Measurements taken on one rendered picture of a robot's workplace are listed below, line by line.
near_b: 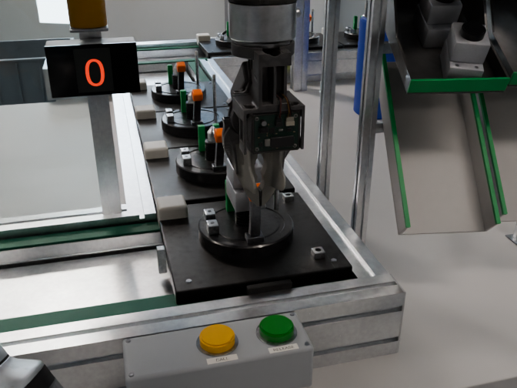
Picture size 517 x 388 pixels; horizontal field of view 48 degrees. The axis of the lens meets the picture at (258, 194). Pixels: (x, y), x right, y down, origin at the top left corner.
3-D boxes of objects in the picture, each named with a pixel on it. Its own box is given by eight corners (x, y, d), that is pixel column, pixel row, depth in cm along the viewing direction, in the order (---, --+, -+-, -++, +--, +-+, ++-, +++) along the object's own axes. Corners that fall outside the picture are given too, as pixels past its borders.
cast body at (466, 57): (477, 88, 77) (495, 45, 71) (443, 85, 77) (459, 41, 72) (469, 49, 82) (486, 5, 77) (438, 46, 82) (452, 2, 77)
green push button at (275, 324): (298, 346, 67) (298, 332, 67) (264, 352, 67) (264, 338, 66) (287, 324, 71) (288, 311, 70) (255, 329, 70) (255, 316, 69)
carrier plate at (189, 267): (351, 278, 80) (352, 265, 79) (176, 305, 75) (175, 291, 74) (297, 202, 101) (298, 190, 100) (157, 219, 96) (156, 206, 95)
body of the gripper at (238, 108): (241, 161, 66) (239, 52, 60) (225, 135, 73) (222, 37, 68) (306, 154, 67) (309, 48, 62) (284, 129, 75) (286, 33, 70)
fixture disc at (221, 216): (305, 252, 83) (306, 239, 82) (207, 265, 79) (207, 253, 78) (278, 208, 95) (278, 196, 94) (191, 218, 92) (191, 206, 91)
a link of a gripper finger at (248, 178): (245, 225, 71) (244, 154, 67) (234, 203, 77) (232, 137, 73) (269, 222, 72) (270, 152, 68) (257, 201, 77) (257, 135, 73)
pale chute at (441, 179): (487, 232, 84) (501, 222, 80) (397, 235, 83) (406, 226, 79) (455, 61, 93) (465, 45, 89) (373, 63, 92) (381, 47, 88)
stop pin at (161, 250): (167, 272, 86) (165, 249, 84) (158, 274, 85) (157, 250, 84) (166, 268, 87) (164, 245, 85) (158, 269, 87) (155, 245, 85)
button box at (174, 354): (312, 387, 69) (315, 346, 66) (130, 423, 64) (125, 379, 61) (294, 348, 75) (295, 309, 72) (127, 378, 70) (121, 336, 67)
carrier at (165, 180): (295, 198, 102) (297, 130, 97) (156, 214, 97) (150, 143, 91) (259, 148, 123) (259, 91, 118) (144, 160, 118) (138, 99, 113)
